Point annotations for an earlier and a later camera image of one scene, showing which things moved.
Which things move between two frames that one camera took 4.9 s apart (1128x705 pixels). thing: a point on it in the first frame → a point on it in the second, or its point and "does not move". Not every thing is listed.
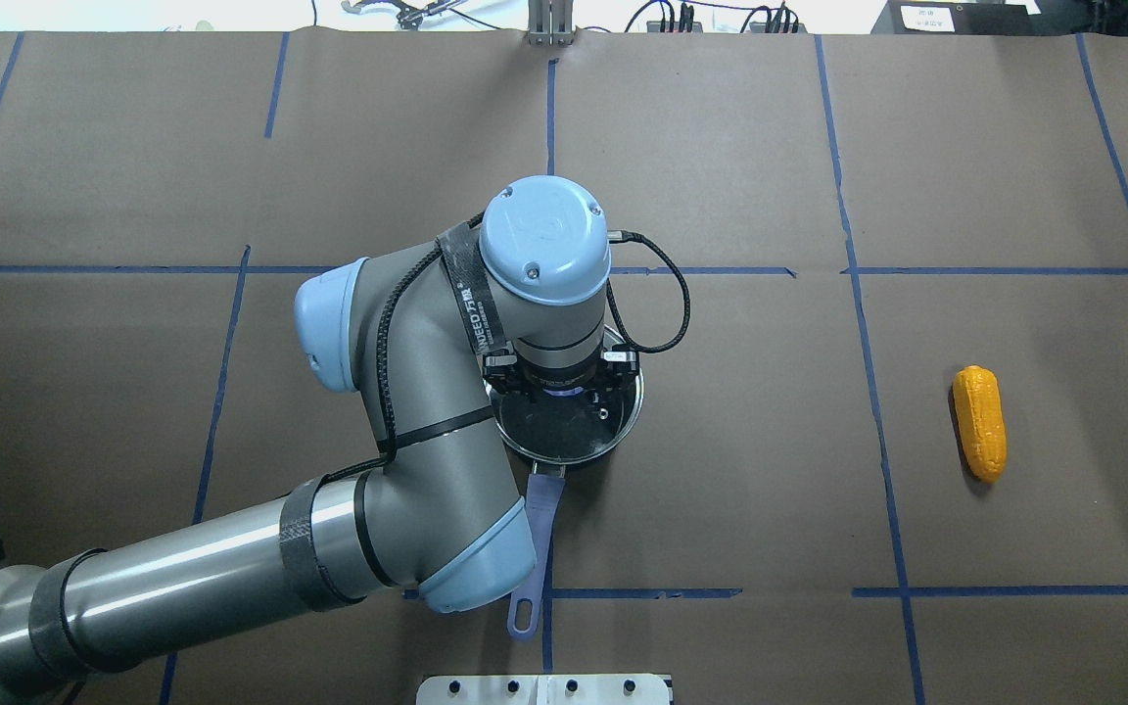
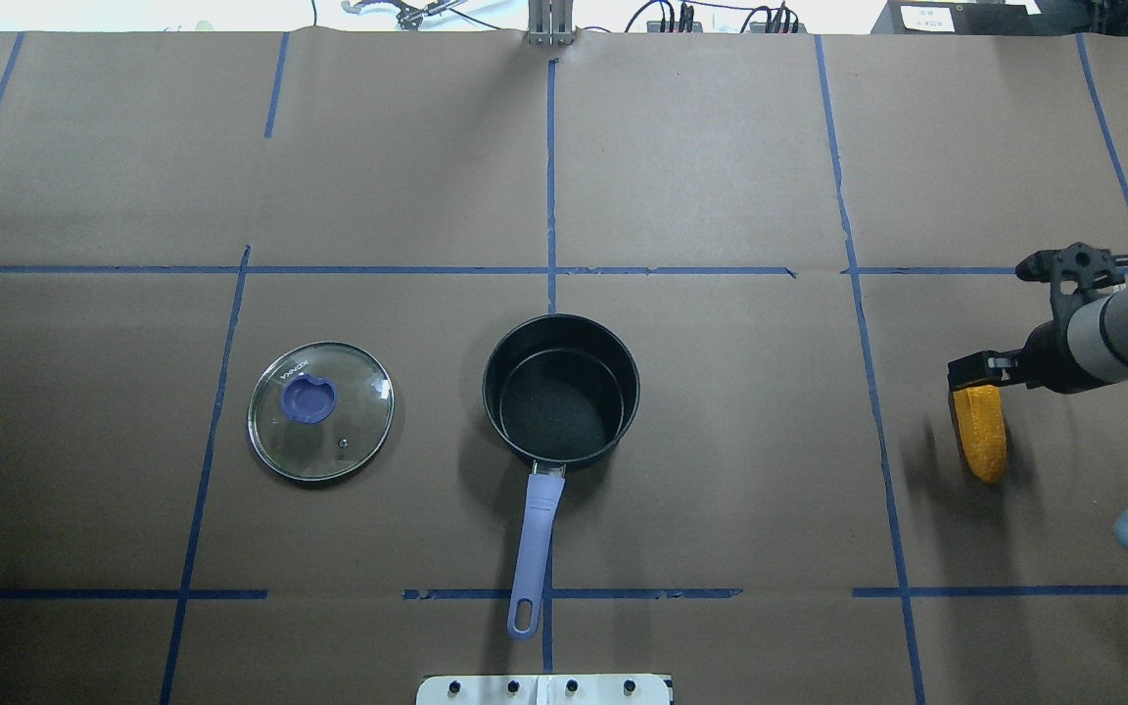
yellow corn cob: [981, 420] does not move
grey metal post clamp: [550, 23] does not move
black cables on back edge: [775, 17] does not move
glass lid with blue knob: [564, 429] → [320, 410]
